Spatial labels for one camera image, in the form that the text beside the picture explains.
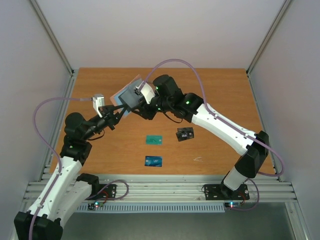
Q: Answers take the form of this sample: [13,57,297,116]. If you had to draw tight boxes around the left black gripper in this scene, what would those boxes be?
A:
[82,103,128,141]

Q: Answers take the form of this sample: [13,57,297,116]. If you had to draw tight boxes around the pink leather card holder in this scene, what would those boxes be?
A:
[109,74,144,118]

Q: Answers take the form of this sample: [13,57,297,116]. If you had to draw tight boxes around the green VIP credit card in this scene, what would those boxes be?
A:
[145,135,163,145]

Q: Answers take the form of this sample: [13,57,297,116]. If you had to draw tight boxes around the blue VIP credit card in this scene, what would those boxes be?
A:
[144,156,163,167]

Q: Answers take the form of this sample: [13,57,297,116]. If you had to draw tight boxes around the black VIP credit card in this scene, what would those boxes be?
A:
[177,127,194,133]

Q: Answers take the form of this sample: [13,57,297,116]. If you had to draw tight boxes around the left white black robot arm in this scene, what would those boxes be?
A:
[14,105,127,240]

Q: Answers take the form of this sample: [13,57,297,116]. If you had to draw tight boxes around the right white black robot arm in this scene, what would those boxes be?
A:
[131,74,269,199]

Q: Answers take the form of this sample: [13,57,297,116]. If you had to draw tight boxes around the left controller board with LEDs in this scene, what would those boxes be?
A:
[87,201,104,211]

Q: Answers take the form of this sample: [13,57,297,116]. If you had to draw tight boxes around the controller board with leds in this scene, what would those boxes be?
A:
[224,201,244,209]
[87,201,104,211]

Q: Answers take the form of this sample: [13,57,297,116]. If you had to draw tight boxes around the right controller board with LEDs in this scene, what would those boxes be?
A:
[224,201,244,209]

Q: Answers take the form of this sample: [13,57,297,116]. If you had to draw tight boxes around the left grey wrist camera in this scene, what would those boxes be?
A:
[92,93,105,118]

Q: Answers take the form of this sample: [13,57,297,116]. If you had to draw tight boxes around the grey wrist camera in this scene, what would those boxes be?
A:
[135,82,156,105]
[92,93,105,118]

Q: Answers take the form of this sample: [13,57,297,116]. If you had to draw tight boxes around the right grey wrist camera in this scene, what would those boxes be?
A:
[135,82,156,105]

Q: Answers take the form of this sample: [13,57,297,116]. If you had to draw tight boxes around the left aluminium corner post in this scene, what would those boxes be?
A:
[27,0,76,77]

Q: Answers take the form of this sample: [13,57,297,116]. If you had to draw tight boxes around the aluminium corner post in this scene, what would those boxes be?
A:
[246,0,295,77]
[27,0,76,77]

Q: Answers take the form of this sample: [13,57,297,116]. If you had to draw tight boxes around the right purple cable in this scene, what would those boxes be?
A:
[141,59,286,177]

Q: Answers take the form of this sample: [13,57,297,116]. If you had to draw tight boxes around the purple cable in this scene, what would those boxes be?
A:
[27,97,95,240]
[141,59,286,177]

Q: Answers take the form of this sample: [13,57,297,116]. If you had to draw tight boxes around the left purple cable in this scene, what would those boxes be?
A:
[27,97,95,240]

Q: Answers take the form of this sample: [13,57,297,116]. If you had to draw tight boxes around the aluminium rail base frame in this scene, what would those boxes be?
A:
[27,174,298,204]

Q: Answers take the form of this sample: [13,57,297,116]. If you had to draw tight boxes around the grey slotted cable duct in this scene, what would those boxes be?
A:
[75,202,225,214]

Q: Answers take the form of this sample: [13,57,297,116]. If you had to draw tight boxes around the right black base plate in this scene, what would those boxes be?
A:
[201,184,250,201]

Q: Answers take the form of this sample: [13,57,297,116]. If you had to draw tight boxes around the right aluminium corner post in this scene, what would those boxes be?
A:
[246,0,295,77]

